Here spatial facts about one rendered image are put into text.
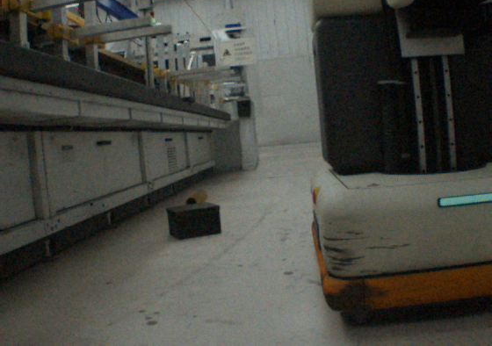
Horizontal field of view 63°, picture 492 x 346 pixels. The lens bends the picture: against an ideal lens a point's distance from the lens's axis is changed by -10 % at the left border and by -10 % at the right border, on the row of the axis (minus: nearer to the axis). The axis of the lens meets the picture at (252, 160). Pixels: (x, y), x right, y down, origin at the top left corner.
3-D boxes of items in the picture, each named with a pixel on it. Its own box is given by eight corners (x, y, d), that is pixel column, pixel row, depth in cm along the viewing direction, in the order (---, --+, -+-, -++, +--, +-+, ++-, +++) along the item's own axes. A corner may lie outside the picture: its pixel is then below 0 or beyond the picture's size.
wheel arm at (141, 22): (154, 29, 139) (153, 17, 139) (150, 26, 136) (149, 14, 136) (38, 48, 143) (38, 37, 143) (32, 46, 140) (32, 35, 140)
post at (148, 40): (155, 90, 237) (150, 10, 235) (153, 89, 233) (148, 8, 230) (148, 90, 238) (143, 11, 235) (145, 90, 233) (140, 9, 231)
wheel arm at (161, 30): (172, 35, 164) (171, 25, 164) (170, 33, 161) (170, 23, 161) (70, 52, 168) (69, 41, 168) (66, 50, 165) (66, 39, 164)
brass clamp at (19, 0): (43, 18, 120) (43, 3, 120) (18, 7, 107) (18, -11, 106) (25, 22, 121) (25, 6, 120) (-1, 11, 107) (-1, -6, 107)
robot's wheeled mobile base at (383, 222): (311, 241, 146) (306, 167, 145) (490, 223, 140) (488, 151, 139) (325, 325, 79) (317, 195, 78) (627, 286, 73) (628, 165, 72)
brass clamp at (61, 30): (80, 44, 145) (80, 30, 145) (61, 36, 132) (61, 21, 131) (65, 46, 146) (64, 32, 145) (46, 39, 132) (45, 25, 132)
